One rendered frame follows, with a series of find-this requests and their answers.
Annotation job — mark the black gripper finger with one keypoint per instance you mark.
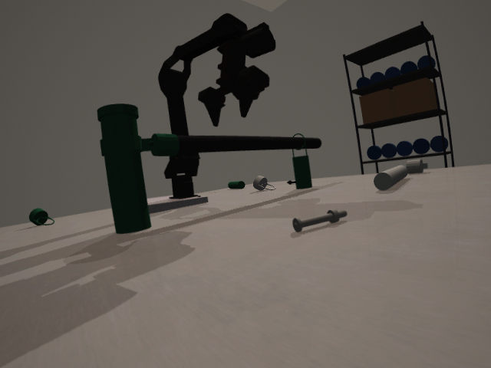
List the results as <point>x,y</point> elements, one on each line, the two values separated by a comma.
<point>247,90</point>
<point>214,109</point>

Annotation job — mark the dark grey bolt with nut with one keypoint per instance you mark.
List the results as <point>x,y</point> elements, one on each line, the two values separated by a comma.
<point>331,216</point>

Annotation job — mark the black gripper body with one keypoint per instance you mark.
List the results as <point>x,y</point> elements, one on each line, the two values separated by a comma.
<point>233,69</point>

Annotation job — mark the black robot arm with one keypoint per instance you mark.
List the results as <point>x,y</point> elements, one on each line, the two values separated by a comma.
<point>231,37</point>

